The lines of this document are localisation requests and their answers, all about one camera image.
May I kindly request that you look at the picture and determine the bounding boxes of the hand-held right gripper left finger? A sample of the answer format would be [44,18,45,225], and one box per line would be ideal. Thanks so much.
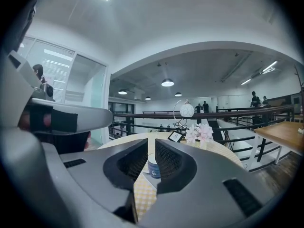
[41,138,149,228]

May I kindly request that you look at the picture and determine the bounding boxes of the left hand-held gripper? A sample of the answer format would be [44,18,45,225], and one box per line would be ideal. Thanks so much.
[0,50,79,228]

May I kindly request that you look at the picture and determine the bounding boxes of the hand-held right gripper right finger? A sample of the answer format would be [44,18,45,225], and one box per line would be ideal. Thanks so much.
[139,138,287,228]

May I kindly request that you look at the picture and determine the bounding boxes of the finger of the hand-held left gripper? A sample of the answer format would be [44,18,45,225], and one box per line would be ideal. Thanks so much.
[28,97,114,134]

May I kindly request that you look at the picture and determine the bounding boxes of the blue ceramic cup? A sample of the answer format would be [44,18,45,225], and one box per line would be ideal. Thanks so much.
[147,152,162,180]

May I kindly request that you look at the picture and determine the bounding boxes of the frosted glass partition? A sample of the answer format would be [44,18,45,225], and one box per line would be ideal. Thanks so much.
[66,53,107,149]

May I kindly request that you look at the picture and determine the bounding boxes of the round table with checkered tablecloth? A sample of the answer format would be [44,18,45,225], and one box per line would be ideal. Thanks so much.
[97,132,244,223]

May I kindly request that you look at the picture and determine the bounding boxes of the white window blinds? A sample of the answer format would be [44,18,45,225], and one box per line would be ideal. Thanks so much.
[41,48,72,104]

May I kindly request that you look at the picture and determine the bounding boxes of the pink flowers in vase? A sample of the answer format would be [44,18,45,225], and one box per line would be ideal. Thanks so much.
[185,123,214,150]

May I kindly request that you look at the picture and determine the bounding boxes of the white globe table lamp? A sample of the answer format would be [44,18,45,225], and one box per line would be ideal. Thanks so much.
[172,99,194,131]

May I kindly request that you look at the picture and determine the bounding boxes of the black metal railing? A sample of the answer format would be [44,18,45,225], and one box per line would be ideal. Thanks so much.
[108,104,296,173]

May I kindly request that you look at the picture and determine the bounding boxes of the wooden desk with white legs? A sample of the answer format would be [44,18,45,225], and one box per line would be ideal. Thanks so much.
[247,121,304,173]

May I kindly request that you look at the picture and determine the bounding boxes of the small silver fisheye camera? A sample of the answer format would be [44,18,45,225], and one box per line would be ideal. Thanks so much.
[39,83,55,102]

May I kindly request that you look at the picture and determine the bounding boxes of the black picture frame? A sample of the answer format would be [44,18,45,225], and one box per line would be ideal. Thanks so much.
[167,131,185,143]

